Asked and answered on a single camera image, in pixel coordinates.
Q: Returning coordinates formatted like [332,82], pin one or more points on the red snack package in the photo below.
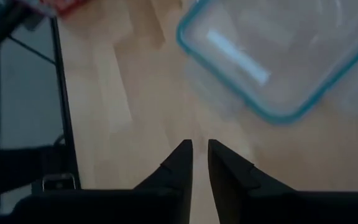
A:
[67,6]

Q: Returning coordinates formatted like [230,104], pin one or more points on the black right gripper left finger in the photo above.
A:
[154,202]

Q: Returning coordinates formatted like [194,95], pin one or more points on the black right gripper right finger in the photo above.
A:
[253,202]

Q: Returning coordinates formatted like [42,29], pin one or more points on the black metal table frame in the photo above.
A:
[66,109]

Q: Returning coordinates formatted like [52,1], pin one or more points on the clear lid with teal rim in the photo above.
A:
[228,46]

